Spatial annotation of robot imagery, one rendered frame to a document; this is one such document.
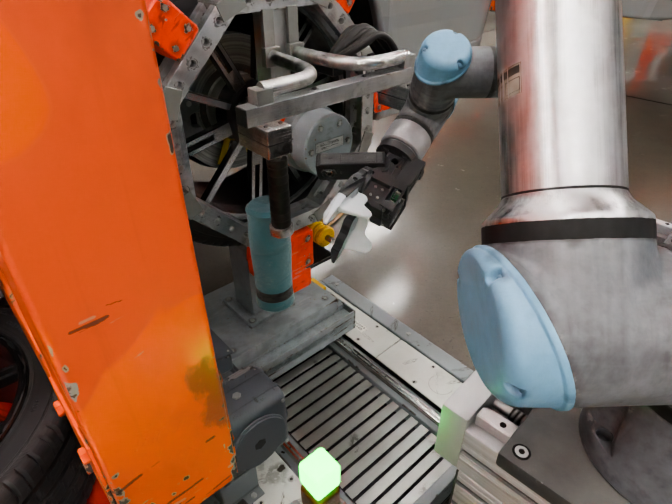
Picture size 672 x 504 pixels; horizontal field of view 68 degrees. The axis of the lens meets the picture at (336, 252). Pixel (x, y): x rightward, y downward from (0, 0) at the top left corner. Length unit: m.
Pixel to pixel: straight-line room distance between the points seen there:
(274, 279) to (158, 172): 0.63
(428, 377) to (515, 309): 1.24
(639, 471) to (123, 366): 0.49
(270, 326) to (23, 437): 0.72
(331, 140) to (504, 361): 0.73
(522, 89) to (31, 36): 0.34
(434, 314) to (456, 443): 1.29
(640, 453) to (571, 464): 0.06
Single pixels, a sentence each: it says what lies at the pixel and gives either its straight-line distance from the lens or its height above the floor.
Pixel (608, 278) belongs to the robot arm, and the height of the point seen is 1.04.
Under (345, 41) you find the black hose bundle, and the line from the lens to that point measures 1.06.
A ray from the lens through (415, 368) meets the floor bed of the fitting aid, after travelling 1.58.
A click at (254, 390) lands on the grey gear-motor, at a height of 0.40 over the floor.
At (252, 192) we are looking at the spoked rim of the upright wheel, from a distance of 1.24.
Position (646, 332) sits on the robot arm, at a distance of 0.36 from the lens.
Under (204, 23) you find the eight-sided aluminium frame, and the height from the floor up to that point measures 1.07.
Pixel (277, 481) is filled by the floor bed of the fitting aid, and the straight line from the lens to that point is 1.35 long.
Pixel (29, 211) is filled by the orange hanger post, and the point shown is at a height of 1.03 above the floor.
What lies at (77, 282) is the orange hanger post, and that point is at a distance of 0.50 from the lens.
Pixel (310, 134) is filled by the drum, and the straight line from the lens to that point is 0.96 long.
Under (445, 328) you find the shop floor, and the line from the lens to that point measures 1.84.
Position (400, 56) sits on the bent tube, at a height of 1.00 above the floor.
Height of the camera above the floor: 1.23
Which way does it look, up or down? 34 degrees down
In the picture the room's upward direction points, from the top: straight up
